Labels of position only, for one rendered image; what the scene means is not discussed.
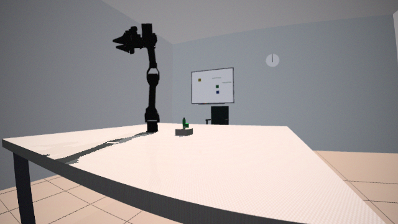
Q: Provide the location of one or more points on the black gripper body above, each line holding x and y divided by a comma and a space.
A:
133, 43

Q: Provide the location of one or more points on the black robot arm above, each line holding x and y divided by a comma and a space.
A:
149, 42

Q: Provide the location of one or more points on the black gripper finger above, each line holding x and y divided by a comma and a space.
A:
123, 47
120, 40

